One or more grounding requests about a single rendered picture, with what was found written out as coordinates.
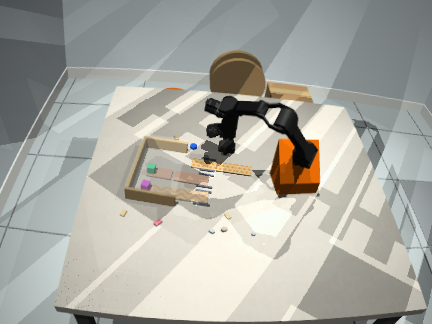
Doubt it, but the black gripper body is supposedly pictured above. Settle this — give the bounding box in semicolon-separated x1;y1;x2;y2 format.
218;119;238;154

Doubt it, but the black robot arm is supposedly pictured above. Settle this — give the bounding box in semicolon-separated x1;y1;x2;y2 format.
204;96;318;169

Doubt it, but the orange zigzag-patterned flat strip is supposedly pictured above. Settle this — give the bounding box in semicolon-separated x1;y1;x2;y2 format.
175;188;208;204

